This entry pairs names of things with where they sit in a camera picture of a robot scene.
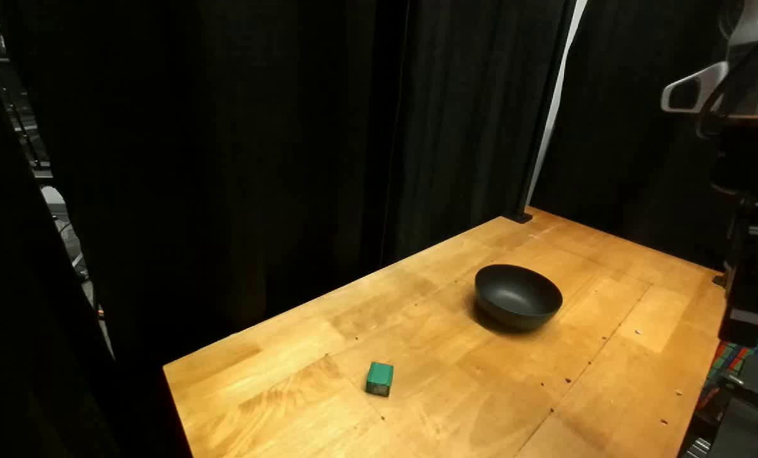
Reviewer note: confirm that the black bowl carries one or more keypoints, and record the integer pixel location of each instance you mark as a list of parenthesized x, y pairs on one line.
[(516, 296)]

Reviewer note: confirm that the stand pole with base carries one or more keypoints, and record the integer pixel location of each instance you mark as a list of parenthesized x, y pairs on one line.
[(557, 93)]

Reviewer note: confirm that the cluttered storage shelf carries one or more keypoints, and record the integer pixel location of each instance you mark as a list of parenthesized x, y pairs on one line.
[(56, 218)]

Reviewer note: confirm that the green block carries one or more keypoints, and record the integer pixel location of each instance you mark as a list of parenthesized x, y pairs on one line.
[(379, 377)]

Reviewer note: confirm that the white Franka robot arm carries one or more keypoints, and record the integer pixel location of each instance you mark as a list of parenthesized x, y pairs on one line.
[(692, 86)]

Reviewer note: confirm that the black curtain backdrop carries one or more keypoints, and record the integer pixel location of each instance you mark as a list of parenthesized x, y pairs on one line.
[(310, 128)]

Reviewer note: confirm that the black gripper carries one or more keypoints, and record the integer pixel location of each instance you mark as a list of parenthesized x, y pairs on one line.
[(749, 167)]

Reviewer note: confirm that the black side panel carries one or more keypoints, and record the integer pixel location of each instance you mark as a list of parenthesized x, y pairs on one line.
[(32, 340)]

